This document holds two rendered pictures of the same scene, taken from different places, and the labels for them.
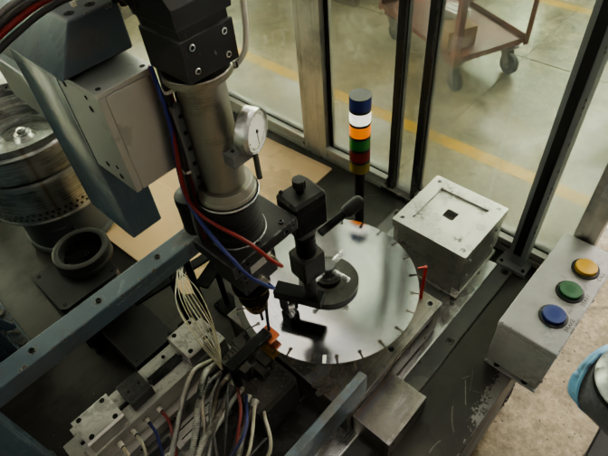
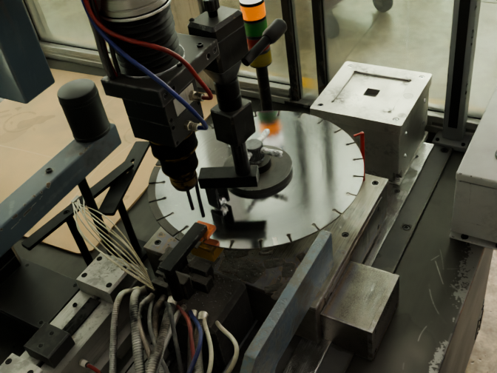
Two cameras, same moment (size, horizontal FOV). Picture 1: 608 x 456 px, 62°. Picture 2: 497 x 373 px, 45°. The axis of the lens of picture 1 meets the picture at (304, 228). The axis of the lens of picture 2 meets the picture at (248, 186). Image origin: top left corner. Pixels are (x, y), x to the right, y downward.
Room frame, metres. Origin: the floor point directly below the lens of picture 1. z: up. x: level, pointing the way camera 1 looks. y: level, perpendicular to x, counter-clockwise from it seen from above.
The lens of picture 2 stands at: (-0.16, 0.12, 1.56)
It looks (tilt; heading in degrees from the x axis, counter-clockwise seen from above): 41 degrees down; 350
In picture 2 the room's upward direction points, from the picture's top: 11 degrees counter-clockwise
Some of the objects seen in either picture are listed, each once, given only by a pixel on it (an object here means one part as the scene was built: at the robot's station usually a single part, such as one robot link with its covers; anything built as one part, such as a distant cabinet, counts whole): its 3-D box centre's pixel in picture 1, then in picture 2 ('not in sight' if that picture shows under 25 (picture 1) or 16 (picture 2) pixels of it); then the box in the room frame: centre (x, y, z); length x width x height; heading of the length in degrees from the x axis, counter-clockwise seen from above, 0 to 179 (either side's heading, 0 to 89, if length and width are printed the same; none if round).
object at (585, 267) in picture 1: (584, 269); not in sight; (0.57, -0.53, 0.90); 0.04 x 0.04 x 0.02
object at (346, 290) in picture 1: (328, 278); (257, 164); (0.57, -0.03, 0.96); 0.11 x 0.11 x 0.03
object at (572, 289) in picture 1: (569, 291); not in sight; (0.52, -0.48, 0.90); 0.04 x 0.04 x 0.02
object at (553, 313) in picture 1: (553, 316); not in sight; (0.47, -0.43, 0.90); 0.04 x 0.04 x 0.02
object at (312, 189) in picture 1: (304, 231); (224, 74); (0.50, 0.00, 1.17); 0.06 x 0.05 x 0.20; 124
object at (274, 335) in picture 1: (253, 356); (190, 258); (0.43, 0.11, 0.95); 0.10 x 0.03 x 0.07; 133
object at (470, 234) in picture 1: (445, 236); (371, 123); (0.75, -0.32, 0.82); 0.18 x 0.18 x 0.15; 43
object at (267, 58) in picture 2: (359, 163); (259, 55); (0.85, -0.14, 0.98); 0.05 x 0.04 x 0.03; 43
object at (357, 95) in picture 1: (360, 100); not in sight; (0.85, -0.14, 1.14); 0.05 x 0.04 x 0.03; 43
